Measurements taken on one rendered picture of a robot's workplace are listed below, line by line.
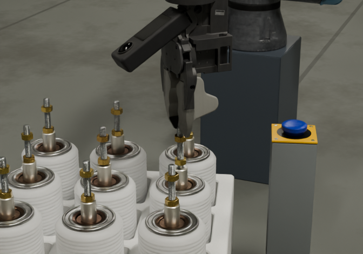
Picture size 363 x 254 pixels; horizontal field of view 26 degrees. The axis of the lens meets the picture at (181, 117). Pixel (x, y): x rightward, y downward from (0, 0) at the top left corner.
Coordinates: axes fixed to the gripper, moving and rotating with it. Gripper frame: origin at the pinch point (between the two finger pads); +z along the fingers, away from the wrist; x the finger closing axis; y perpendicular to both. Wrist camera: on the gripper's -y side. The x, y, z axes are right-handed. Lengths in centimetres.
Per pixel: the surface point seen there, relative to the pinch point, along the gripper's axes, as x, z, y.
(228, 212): 0.8, 17.2, 9.5
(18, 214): 0.9, 10.2, -24.3
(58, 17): 203, 35, 37
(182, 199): -3.9, 10.3, -0.8
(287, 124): -1.7, 2.2, 18.1
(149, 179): 18.1, 17.6, 2.6
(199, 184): -1.4, 9.9, 3.2
